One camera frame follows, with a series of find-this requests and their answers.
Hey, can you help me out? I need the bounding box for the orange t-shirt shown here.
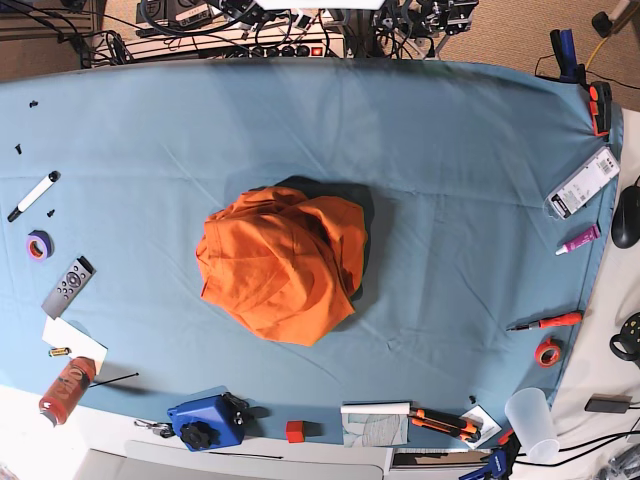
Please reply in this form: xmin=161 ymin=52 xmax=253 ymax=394
xmin=196 ymin=186 xmax=368 ymax=346

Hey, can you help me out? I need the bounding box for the blue table cloth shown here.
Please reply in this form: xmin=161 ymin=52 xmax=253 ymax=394
xmin=1 ymin=60 xmax=616 ymax=443

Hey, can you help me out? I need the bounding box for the red cube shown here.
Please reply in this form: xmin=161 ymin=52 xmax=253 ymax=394
xmin=285 ymin=420 xmax=305 ymax=444

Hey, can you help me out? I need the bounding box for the white booklet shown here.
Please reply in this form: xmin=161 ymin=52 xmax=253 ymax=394
xmin=340 ymin=402 xmax=411 ymax=448

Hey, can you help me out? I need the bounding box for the white power strip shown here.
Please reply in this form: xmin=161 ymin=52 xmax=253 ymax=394
xmin=125 ymin=17 xmax=352 ymax=63

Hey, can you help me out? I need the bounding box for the blue box with knob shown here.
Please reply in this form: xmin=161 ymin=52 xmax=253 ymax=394
xmin=167 ymin=392 xmax=249 ymax=452

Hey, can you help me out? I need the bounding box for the orange black utility knife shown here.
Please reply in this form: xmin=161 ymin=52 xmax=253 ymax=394
xmin=409 ymin=409 xmax=481 ymax=443

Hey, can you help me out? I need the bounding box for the grey remote control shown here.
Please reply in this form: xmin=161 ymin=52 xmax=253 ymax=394
xmin=41 ymin=256 xmax=95 ymax=319

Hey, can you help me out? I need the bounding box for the small white card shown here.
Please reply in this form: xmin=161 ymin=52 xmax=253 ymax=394
xmin=462 ymin=405 xmax=501 ymax=449

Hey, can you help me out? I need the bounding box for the red tape roll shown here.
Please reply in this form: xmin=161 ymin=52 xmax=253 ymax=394
xmin=534 ymin=337 xmax=562 ymax=368

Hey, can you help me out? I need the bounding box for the red screwdriver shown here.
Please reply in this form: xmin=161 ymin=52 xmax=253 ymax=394
xmin=506 ymin=311 xmax=584 ymax=332

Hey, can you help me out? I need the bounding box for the clear plastic cup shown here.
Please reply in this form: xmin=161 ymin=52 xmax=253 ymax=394
xmin=504 ymin=387 xmax=560 ymax=463

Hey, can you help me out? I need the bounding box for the purple glue tube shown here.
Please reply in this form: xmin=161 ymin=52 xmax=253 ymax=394
xmin=555 ymin=224 xmax=601 ymax=256

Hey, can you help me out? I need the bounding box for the white paper sheet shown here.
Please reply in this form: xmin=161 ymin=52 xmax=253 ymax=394
xmin=42 ymin=317 xmax=108 ymax=374

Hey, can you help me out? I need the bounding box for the purple tape roll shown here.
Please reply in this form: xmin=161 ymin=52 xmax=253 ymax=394
xmin=26 ymin=230 xmax=54 ymax=262

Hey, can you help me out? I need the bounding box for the blue clamp bottom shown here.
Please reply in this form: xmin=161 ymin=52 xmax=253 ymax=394
xmin=459 ymin=429 xmax=521 ymax=480

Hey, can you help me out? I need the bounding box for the blue clamp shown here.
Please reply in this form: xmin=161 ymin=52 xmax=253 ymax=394
xmin=459 ymin=429 xmax=521 ymax=480
xmin=549 ymin=29 xmax=586 ymax=85

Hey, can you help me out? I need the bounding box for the black white marker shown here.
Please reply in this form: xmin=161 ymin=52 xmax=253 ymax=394
xmin=7 ymin=170 xmax=61 ymax=222

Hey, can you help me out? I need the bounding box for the black computer mouse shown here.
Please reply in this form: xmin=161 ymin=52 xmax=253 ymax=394
xmin=611 ymin=185 xmax=640 ymax=249

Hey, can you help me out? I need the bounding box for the red spray can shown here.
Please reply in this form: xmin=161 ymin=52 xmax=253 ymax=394
xmin=39 ymin=357 xmax=96 ymax=427

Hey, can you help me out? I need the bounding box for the blue clamp top right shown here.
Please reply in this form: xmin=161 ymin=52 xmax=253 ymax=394
xmin=549 ymin=29 xmax=586 ymax=85

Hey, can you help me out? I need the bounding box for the orange black clamp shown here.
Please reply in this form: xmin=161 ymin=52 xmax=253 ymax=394
xmin=589 ymin=81 xmax=612 ymax=137

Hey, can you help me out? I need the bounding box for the black round gadget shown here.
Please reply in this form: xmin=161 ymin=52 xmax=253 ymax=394
xmin=609 ymin=313 xmax=640 ymax=366

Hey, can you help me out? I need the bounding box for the black small adapter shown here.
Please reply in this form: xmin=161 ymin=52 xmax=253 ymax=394
xmin=584 ymin=394 xmax=631 ymax=414

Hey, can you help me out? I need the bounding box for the black cable tie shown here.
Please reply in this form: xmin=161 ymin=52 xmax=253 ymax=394
xmin=89 ymin=372 xmax=139 ymax=388

